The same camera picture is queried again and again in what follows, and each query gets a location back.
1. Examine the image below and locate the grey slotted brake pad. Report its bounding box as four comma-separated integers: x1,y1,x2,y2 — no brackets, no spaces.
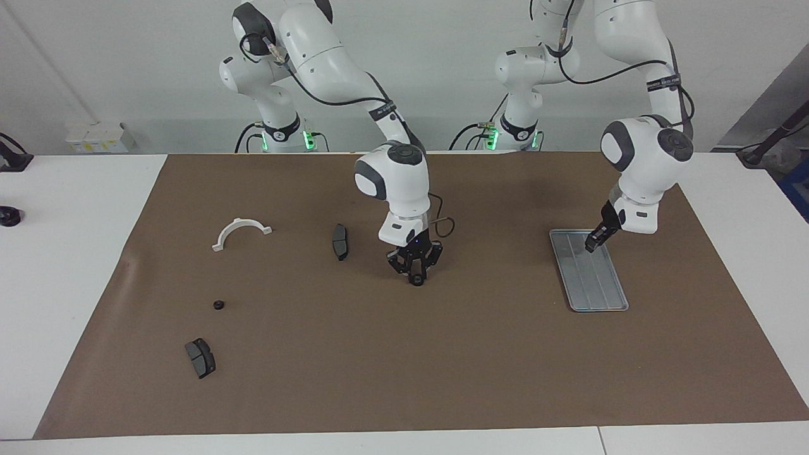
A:
185,338,216,379

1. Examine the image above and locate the silver metal tray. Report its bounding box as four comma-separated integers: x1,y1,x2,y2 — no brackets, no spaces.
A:
549,229,630,312

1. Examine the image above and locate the black stand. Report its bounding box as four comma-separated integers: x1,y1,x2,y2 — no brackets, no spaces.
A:
736,101,809,168

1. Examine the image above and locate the brown table mat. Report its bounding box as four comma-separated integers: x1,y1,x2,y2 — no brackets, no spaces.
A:
33,152,809,440

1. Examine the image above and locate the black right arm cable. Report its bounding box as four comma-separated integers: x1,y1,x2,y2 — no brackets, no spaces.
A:
240,32,456,240

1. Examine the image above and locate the white semicircular bracket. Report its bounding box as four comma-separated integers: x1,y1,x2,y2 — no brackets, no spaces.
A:
212,217,273,252

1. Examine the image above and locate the black right base cable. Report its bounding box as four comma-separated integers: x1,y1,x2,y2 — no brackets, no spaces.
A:
235,123,263,154

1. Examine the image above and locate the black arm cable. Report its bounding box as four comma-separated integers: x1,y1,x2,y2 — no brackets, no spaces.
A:
240,32,456,240
530,0,696,137

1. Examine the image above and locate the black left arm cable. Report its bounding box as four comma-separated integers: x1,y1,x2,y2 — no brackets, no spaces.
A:
530,0,696,137

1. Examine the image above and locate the black left base cable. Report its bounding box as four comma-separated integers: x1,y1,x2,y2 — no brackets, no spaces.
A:
450,95,509,151

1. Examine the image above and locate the black base cable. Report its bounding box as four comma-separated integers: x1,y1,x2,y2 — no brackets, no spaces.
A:
235,123,263,154
450,95,509,151

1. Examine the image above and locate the white wall socket box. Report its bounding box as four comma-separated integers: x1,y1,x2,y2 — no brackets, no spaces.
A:
65,122,137,154

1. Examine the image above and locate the blue box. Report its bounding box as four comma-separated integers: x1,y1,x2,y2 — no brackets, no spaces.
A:
779,158,809,222

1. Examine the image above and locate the black clamp mount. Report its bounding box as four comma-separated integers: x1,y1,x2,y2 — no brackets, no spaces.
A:
0,133,33,173

